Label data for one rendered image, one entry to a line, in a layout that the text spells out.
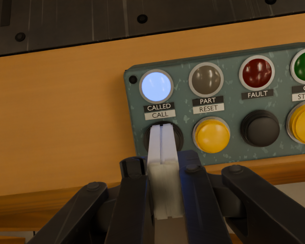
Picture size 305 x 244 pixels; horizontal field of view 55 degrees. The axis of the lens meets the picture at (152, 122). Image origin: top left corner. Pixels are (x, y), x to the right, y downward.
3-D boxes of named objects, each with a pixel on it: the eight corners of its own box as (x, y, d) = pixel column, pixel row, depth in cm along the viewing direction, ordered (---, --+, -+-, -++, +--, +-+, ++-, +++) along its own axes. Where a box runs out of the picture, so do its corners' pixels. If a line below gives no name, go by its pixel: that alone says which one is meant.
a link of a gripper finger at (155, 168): (170, 220, 14) (155, 221, 14) (166, 163, 21) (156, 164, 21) (162, 163, 14) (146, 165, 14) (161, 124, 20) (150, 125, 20)
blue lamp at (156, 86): (173, 100, 21) (173, 91, 20) (143, 104, 21) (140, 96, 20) (170, 77, 22) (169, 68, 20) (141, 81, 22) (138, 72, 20)
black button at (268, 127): (276, 141, 22) (282, 146, 20) (243, 145, 22) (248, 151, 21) (275, 110, 21) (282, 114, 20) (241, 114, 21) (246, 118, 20)
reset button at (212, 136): (228, 147, 22) (232, 153, 21) (196, 151, 22) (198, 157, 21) (225, 116, 21) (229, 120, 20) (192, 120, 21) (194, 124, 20)
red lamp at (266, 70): (272, 87, 21) (279, 77, 19) (241, 91, 21) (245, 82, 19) (266, 64, 21) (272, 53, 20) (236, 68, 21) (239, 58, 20)
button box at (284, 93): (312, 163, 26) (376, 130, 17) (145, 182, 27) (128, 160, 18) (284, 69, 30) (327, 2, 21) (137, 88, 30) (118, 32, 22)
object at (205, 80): (222, 94, 21) (225, 84, 19) (191, 98, 21) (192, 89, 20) (218, 71, 21) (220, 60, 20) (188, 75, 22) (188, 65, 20)
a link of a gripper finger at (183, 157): (181, 193, 12) (254, 185, 12) (175, 150, 17) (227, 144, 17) (185, 224, 13) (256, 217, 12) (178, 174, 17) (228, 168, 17)
